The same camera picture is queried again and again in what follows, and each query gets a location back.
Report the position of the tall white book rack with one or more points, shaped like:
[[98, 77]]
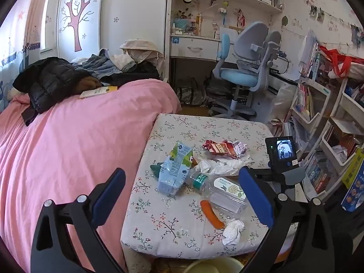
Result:
[[335, 136]]

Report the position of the long orange peel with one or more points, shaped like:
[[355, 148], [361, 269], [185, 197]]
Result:
[[212, 214]]

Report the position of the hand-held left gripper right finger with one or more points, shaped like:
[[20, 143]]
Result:
[[256, 196]]

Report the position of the clear plastic bottle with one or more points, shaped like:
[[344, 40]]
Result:
[[221, 193]]

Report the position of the black clothing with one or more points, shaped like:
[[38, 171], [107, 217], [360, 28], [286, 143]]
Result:
[[142, 72]]

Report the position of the blue denim clothing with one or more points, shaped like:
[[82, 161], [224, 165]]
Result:
[[99, 65]]

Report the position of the small white book rack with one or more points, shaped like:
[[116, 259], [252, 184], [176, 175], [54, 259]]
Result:
[[321, 102]]

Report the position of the silver bag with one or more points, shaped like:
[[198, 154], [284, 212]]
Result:
[[216, 92], [189, 93]]

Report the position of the blue grey desk chair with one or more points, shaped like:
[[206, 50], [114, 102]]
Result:
[[239, 76]]

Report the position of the pink blanket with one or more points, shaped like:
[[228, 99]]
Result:
[[71, 153]]

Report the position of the yellow book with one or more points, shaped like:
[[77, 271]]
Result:
[[96, 92]]

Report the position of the beige cloth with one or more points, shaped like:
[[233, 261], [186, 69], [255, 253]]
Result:
[[142, 48]]

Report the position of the brown plush toy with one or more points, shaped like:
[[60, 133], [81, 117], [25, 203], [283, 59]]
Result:
[[88, 84]]

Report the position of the blue yellow printed box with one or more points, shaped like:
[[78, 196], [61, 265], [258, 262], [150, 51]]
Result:
[[354, 187]]

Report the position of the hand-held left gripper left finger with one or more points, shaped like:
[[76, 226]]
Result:
[[109, 196]]

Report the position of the pink tree decal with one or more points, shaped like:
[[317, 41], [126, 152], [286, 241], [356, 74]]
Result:
[[76, 22]]

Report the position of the white drawer cabinet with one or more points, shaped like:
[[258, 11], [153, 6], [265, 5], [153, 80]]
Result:
[[264, 102]]

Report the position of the red white snack wrapper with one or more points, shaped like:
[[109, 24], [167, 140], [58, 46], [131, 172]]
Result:
[[224, 148]]

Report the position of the small white tissue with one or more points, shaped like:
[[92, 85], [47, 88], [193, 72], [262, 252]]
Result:
[[233, 230]]

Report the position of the printed curtain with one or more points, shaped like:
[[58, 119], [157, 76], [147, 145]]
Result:
[[17, 42]]

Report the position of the translucent plastic bag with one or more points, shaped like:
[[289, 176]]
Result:
[[284, 102]]

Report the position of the row of upright books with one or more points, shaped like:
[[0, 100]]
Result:
[[311, 54]]

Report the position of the white desk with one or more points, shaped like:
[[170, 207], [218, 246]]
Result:
[[193, 47]]

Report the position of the blue drink carton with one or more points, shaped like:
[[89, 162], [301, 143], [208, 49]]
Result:
[[173, 170]]

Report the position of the white cloth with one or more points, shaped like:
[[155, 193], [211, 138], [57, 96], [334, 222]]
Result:
[[122, 61]]

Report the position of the pale yellow waste bin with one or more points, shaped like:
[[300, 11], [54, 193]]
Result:
[[213, 267]]

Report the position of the black down jacket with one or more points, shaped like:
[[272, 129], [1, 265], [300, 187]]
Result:
[[51, 82]]

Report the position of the red bag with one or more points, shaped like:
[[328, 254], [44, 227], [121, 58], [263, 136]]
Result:
[[341, 62]]

